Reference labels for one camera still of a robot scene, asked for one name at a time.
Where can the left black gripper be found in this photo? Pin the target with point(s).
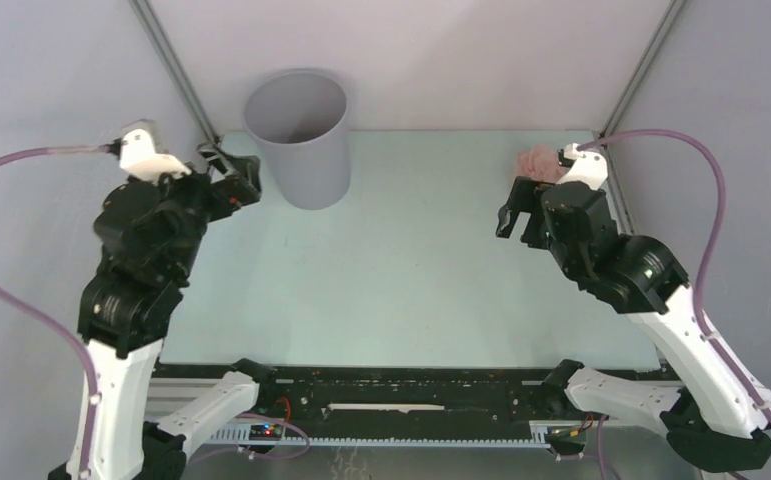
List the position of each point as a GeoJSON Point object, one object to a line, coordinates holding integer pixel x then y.
{"type": "Point", "coordinates": [246, 172]}

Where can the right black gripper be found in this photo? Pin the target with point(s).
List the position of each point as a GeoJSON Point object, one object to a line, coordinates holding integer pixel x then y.
{"type": "Point", "coordinates": [523, 196]}

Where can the pink plastic trash bag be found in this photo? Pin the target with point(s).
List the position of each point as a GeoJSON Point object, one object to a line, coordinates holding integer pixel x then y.
{"type": "Point", "coordinates": [540, 163]}

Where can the grey trash bin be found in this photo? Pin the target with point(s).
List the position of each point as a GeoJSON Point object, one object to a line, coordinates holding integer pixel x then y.
{"type": "Point", "coordinates": [298, 120]}

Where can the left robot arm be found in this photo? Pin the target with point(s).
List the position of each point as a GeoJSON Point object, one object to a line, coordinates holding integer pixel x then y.
{"type": "Point", "coordinates": [150, 233]}

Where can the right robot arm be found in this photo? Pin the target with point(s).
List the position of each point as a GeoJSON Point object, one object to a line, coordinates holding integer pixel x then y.
{"type": "Point", "coordinates": [710, 420]}

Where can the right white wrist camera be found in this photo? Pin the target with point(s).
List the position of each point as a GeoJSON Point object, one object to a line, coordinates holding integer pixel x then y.
{"type": "Point", "coordinates": [590, 168]}

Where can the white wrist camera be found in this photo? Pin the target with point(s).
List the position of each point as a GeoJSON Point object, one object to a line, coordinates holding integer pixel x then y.
{"type": "Point", "coordinates": [142, 156]}
{"type": "Point", "coordinates": [590, 168]}

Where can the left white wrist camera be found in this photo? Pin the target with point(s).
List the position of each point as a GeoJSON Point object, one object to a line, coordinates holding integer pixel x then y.
{"type": "Point", "coordinates": [142, 156]}

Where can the right aluminium frame post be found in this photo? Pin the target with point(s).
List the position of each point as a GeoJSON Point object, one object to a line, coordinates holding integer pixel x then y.
{"type": "Point", "coordinates": [664, 29]}

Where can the aluminium frame post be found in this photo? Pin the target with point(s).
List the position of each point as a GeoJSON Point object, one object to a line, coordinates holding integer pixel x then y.
{"type": "Point", "coordinates": [664, 29]}
{"type": "Point", "coordinates": [165, 51]}

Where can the left aluminium frame post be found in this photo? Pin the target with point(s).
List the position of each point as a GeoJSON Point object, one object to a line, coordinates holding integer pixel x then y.
{"type": "Point", "coordinates": [165, 51]}

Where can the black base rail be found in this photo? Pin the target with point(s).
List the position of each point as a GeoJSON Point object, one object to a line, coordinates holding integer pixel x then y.
{"type": "Point", "coordinates": [366, 406]}

